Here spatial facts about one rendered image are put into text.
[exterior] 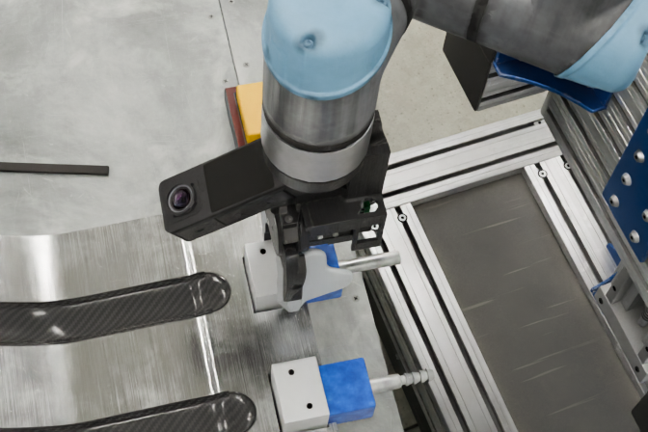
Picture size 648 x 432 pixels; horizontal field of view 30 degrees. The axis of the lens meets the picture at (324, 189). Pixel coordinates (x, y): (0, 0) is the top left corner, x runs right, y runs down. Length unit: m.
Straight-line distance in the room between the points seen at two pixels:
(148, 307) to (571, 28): 0.45
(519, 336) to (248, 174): 0.98
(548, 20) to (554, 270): 1.10
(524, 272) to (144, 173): 0.80
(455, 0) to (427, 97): 1.45
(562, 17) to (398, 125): 1.43
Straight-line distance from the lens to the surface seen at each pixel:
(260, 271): 1.00
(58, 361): 1.01
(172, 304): 1.03
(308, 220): 0.88
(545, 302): 1.82
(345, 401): 0.97
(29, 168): 1.19
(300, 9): 0.71
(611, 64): 0.77
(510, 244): 1.85
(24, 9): 1.31
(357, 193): 0.88
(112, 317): 1.03
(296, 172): 0.81
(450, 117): 2.20
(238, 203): 0.86
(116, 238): 1.05
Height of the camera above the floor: 1.82
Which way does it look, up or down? 60 degrees down
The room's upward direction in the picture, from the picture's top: 7 degrees clockwise
